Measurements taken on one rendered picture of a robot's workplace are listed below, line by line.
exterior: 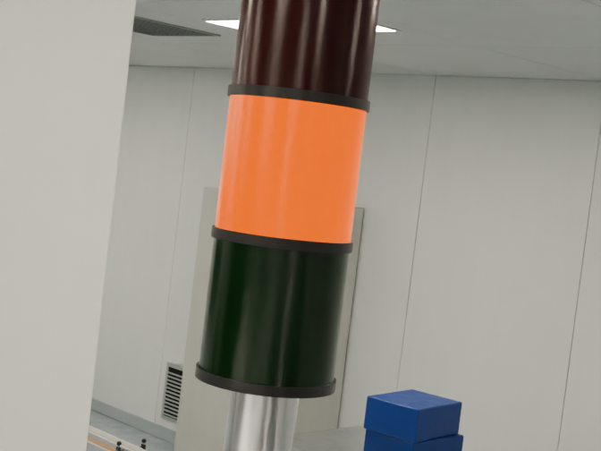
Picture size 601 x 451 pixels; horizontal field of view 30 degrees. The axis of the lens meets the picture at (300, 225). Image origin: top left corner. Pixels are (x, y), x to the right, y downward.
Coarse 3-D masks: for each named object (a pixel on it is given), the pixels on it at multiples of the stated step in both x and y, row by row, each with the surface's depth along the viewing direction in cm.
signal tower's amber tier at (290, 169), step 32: (256, 96) 38; (256, 128) 38; (288, 128) 37; (320, 128) 38; (352, 128) 38; (224, 160) 39; (256, 160) 38; (288, 160) 37; (320, 160) 38; (352, 160) 39; (224, 192) 39; (256, 192) 38; (288, 192) 38; (320, 192) 38; (352, 192) 39; (224, 224) 39; (256, 224) 38; (288, 224) 38; (320, 224) 38; (352, 224) 40
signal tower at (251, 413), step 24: (264, 96) 38; (288, 96) 37; (312, 96) 37; (336, 96) 38; (240, 240) 38; (264, 240) 38; (288, 240) 38; (216, 384) 38; (240, 384) 38; (240, 408) 39; (264, 408) 39; (288, 408) 40; (240, 432) 39; (264, 432) 39; (288, 432) 40
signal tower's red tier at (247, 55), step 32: (256, 0) 38; (288, 0) 37; (320, 0) 37; (352, 0) 38; (256, 32) 38; (288, 32) 37; (320, 32) 37; (352, 32) 38; (256, 64) 38; (288, 64) 37; (320, 64) 37; (352, 64) 38; (352, 96) 38
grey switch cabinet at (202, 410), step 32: (352, 256) 746; (192, 288) 808; (352, 288) 750; (192, 320) 806; (192, 352) 805; (192, 384) 803; (192, 416) 801; (224, 416) 777; (320, 416) 743; (192, 448) 800
